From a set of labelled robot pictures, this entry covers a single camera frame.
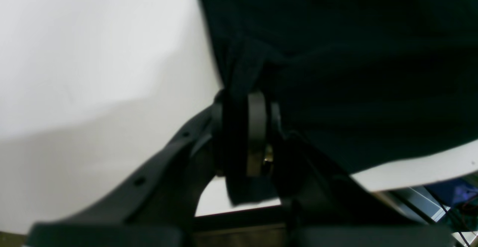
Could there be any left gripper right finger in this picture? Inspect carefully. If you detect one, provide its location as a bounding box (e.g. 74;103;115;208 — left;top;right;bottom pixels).
270;103;456;247

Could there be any black graphic t-shirt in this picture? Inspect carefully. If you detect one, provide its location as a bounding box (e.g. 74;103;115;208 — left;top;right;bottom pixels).
192;0;478;206

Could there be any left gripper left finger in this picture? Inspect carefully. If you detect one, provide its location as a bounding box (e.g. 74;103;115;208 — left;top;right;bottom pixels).
26;90;269;247

